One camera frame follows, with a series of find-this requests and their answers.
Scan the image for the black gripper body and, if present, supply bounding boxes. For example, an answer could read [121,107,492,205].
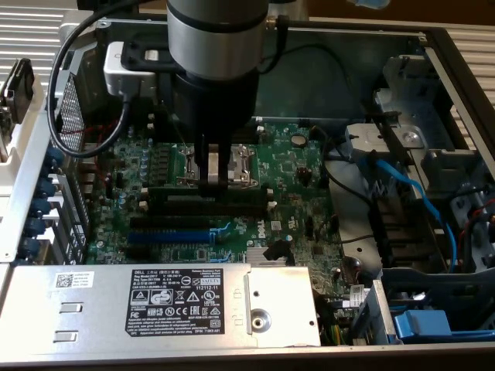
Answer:
[172,70,261,154]

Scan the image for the black RAM slot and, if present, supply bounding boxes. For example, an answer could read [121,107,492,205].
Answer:
[138,199,278,216]
[148,122,266,145]
[148,112,265,131]
[141,185,276,202]

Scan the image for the CPU socket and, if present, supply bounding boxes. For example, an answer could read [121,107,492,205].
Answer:
[176,143,262,191]

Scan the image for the long black expansion slot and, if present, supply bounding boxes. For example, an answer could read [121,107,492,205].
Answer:
[129,215,212,230]

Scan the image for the green motherboard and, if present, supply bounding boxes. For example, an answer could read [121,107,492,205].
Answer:
[79,119,382,306]

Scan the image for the blue expansion slot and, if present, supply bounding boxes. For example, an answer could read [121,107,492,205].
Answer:
[126,228,218,245]

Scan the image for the silver chipset heatsink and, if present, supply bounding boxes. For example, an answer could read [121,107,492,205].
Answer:
[246,247,293,267]

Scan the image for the short black expansion slot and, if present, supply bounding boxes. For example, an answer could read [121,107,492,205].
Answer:
[125,245,152,261]

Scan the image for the open PC case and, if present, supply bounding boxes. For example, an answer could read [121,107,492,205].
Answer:
[0,8,495,366]

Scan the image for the silver power supply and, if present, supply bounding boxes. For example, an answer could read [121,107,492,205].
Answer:
[0,264,323,359]

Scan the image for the white parts rack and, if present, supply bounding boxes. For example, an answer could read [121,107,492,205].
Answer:
[0,71,50,264]

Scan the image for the metal disk bay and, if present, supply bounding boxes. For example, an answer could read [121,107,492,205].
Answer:
[373,52,495,217]

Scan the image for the black hard disk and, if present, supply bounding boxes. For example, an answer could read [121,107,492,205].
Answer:
[2,57,36,125]

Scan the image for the blue plastic latch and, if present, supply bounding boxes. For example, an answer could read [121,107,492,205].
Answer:
[392,308,453,343]

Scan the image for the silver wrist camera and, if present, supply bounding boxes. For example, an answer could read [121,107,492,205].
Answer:
[103,41,158,98]

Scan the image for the black cable with gold connector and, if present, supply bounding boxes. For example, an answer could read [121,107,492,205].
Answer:
[265,14,290,77]

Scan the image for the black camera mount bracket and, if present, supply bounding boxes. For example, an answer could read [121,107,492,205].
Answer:
[119,46,176,75]

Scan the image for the black wire connector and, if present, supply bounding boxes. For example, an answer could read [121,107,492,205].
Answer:
[262,239,292,264]

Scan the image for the black wire with connector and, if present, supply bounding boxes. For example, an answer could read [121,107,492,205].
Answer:
[257,42,353,121]

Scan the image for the thin red wire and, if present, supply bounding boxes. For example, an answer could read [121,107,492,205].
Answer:
[61,118,121,182]

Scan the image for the silver metal drive bracket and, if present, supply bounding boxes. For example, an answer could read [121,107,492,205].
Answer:
[345,122,426,163]

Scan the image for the black camera cable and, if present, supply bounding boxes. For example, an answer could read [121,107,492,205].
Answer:
[46,15,133,159]

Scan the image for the blue SATA wire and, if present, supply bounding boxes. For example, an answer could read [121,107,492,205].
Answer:
[356,152,461,274]

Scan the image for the yellow green power wires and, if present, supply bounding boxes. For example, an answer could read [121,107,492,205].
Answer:
[323,323,349,345]

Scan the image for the red and black wires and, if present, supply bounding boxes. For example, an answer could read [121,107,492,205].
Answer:
[448,184,495,248]

